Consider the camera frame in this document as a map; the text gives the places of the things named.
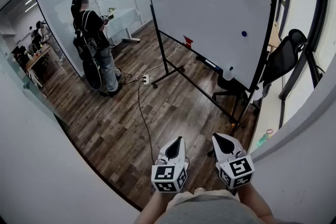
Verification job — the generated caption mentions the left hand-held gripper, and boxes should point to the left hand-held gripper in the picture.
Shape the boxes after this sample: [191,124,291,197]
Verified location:
[151,136,190,194]

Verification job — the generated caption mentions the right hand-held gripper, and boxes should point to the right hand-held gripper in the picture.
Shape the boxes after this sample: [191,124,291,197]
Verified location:
[211,133,256,190]

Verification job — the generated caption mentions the white whiteboard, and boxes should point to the white whiteboard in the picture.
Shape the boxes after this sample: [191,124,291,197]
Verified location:
[140,0,280,137]

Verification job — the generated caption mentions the person's left forearm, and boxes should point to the person's left forearm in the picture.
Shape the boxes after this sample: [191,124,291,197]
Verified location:
[133,189,176,224]

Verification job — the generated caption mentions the person's right forearm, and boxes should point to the person's right forearm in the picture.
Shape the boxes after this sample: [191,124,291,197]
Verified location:
[236,182,277,224]

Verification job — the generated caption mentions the whiteboard marker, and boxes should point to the whiteboard marker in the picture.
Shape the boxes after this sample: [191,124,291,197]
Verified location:
[204,59,221,70]

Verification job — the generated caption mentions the green plastic bottle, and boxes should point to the green plastic bottle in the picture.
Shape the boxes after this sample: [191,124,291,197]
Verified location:
[256,132,272,147]

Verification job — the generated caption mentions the person's beige trousers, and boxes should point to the person's beige trousers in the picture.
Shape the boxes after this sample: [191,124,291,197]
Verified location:
[166,187,241,212]

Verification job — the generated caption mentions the person's grey shirt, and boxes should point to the person's grey shirt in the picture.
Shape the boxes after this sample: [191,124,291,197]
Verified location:
[154,194,259,224]

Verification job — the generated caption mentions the black low stool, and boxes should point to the black low stool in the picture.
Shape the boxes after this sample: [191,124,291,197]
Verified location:
[212,74,249,120]

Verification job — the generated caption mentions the white spray bottle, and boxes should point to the white spray bottle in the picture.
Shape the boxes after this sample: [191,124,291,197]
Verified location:
[223,66,235,82]

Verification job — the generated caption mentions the black office chair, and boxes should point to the black office chair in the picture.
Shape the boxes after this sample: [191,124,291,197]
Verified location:
[258,28,308,99]

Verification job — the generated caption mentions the red magnetic clip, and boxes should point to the red magnetic clip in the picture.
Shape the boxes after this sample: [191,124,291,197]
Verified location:
[183,35,194,49]

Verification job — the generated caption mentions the white table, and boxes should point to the white table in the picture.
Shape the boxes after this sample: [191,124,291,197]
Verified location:
[106,7,144,44]

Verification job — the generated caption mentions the wooden desk with items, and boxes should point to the wooden desk with items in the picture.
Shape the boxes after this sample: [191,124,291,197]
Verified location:
[12,43,53,89]

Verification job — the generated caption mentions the black floor cable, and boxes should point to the black floor cable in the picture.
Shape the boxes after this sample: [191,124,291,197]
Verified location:
[137,80,155,166]

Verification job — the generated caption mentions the white power cable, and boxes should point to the white power cable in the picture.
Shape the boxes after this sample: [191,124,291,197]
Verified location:
[136,43,182,81]

